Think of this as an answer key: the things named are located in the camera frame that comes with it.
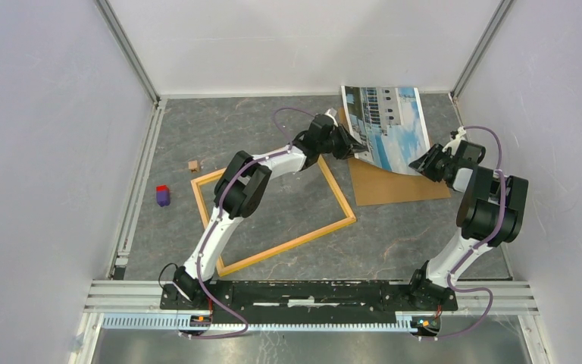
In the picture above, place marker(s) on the building and sky photo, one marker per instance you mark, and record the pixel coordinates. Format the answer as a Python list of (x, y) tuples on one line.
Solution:
[(389, 123)]

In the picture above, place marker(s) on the small wooden cube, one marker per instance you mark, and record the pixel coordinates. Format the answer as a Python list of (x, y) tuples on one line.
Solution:
[(193, 166)]

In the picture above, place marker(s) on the aluminium rail frame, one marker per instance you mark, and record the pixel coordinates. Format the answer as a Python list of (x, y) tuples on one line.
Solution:
[(496, 322)]

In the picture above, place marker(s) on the brown backing board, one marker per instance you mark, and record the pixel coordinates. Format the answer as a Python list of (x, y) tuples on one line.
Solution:
[(375, 186)]

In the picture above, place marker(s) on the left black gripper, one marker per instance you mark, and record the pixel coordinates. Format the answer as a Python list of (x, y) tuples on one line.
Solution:
[(348, 145)]

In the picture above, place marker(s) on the red and purple block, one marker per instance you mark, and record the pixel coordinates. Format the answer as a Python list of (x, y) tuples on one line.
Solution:
[(163, 195)]

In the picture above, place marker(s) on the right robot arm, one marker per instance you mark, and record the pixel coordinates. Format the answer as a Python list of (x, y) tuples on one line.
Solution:
[(491, 212)]

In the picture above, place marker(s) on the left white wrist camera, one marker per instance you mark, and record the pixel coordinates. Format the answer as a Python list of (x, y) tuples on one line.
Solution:
[(332, 113)]

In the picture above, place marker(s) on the wooden picture frame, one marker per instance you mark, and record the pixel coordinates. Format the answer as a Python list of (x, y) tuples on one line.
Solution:
[(223, 270)]

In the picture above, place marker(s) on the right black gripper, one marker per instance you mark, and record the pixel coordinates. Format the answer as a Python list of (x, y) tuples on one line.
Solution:
[(423, 164)]

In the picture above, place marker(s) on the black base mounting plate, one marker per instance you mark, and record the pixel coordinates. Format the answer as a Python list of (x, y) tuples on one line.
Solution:
[(311, 302)]

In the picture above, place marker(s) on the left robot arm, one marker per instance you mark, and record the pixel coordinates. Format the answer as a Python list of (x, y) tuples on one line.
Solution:
[(239, 191)]

